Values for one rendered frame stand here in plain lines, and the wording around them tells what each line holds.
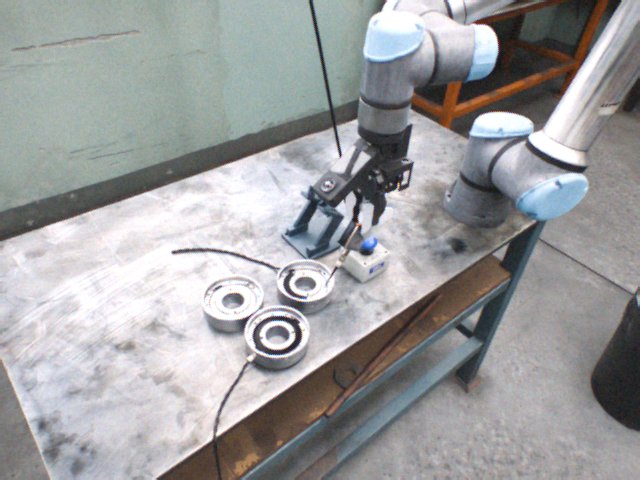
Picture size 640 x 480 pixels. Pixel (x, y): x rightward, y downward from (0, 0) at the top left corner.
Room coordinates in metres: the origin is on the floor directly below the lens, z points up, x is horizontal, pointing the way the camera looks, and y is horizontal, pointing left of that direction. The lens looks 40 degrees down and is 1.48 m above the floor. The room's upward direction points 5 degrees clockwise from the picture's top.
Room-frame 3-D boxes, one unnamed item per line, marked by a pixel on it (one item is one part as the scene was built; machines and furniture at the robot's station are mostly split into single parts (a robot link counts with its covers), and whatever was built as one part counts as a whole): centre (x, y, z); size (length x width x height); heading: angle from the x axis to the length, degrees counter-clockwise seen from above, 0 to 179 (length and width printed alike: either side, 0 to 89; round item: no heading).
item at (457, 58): (0.73, -0.15, 1.23); 0.11 x 0.11 x 0.08; 24
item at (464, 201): (0.94, -0.34, 0.85); 0.15 x 0.15 x 0.10
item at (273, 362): (0.50, 0.07, 0.82); 0.10 x 0.10 x 0.04
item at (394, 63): (0.68, -0.07, 1.23); 0.09 x 0.08 x 0.11; 114
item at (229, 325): (0.57, 0.16, 0.82); 0.10 x 0.10 x 0.04
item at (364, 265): (0.71, -0.08, 0.82); 0.08 x 0.07 x 0.05; 133
